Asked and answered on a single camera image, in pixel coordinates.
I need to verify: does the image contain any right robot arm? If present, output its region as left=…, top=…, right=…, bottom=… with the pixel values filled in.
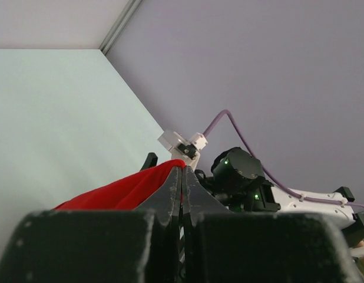
left=169, top=145, right=364, bottom=247

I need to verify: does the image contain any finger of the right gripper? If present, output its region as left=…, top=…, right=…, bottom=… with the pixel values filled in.
left=140, top=152, right=158, bottom=171

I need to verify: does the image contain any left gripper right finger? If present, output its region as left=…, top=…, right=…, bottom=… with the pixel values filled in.
left=181, top=167, right=362, bottom=282

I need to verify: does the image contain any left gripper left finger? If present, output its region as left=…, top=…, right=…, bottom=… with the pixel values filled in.
left=0, top=167, right=182, bottom=282

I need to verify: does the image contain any red t shirt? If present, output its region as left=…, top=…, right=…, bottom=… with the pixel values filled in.
left=54, top=159, right=186, bottom=210

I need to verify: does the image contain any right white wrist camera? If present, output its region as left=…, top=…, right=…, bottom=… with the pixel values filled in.
left=158, top=130, right=208, bottom=170

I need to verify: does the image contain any right aluminium corner post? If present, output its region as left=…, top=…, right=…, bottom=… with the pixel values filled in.
left=99, top=0, right=144, bottom=56

